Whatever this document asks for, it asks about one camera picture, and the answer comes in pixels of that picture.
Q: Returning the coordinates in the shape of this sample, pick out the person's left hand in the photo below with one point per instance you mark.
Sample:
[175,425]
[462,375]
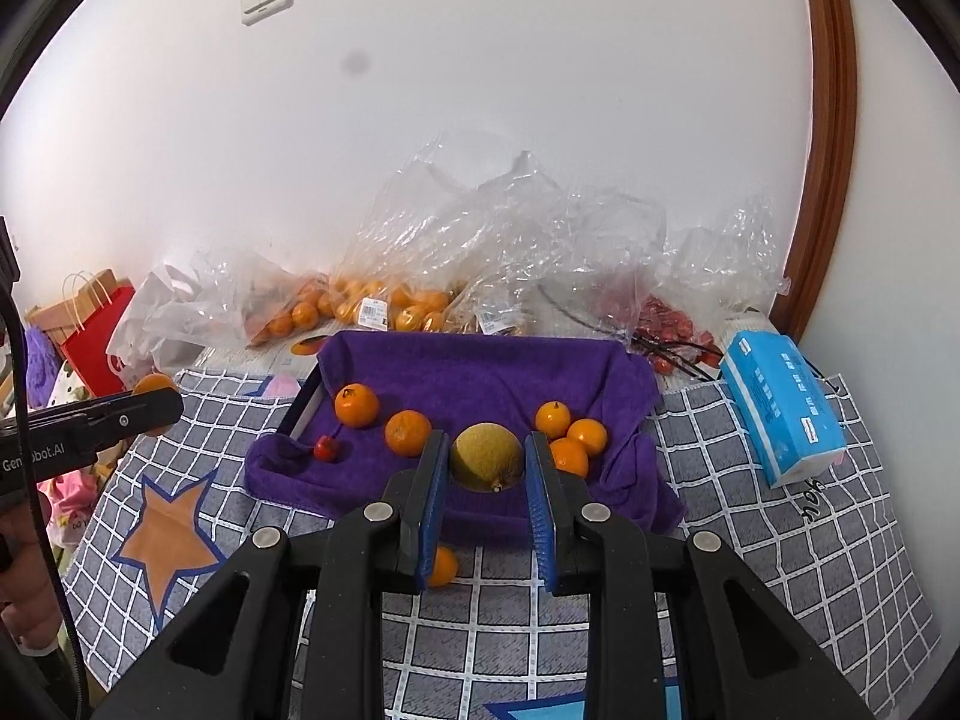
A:
[22,577]

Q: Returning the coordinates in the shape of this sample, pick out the pink printed cloth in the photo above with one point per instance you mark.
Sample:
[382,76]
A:
[71,495]

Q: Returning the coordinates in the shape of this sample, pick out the black tray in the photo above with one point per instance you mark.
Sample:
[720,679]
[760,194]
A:
[300,403]

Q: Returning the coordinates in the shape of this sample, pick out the white floral cloth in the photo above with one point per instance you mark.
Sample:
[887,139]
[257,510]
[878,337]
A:
[71,382]

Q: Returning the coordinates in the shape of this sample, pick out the large orange tangerine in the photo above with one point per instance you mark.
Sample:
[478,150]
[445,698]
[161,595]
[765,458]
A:
[407,431]
[356,405]

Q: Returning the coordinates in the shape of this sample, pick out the pile of bagged tangerines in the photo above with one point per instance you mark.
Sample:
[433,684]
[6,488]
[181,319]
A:
[352,291]

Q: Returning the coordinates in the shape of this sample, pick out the large clear plastic bag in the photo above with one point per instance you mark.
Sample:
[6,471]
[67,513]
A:
[487,240]

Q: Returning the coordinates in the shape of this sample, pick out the white barcode label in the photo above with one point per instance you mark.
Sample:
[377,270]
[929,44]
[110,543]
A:
[373,313]

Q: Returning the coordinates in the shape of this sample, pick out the wooden headboard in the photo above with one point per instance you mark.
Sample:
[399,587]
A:
[49,315]

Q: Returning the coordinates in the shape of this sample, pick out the small yellow-orange citrus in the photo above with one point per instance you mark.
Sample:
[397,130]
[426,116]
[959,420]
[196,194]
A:
[154,382]

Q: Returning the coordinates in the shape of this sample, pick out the brown wooden door frame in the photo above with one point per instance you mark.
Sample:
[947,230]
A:
[829,142]

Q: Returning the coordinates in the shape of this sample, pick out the red cherry tomato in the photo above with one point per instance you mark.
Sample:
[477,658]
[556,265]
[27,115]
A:
[326,448]

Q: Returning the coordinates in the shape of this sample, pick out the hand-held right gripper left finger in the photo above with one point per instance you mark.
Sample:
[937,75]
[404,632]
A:
[433,510]

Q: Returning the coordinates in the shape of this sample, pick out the pile of red fruits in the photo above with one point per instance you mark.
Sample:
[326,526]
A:
[667,322]

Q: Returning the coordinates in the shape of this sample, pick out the purple fuzzy cloth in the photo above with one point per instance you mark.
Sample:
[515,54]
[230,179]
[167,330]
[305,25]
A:
[41,367]

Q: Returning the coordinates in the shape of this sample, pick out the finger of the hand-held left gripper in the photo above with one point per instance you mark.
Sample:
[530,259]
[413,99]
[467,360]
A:
[112,412]

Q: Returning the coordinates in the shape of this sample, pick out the purple towel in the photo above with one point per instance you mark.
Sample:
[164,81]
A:
[480,375]

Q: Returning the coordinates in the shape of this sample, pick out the red paper bag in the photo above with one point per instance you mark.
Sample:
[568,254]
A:
[94,337]

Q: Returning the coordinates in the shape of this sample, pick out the fruit printed sheet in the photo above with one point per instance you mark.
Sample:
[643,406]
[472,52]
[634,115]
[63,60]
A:
[247,379]

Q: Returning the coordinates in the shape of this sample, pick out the small orange tangerine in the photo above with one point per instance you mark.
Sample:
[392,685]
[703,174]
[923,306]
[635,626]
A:
[444,566]
[586,435]
[570,459]
[553,416]

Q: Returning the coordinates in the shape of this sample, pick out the grey checked star blanket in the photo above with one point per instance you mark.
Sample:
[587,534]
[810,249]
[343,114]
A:
[787,555]

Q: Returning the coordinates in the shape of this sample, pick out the small yellow-green fruit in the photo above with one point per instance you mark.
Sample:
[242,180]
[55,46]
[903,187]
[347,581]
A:
[486,457]

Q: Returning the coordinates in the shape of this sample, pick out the white plastic bag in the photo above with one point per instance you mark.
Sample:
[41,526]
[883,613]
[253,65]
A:
[150,315]

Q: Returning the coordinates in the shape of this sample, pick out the blue tissue pack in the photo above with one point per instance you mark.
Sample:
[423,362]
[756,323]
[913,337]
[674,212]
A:
[784,405]

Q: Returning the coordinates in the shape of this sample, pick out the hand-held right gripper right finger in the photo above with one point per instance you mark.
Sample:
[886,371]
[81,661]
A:
[541,517]

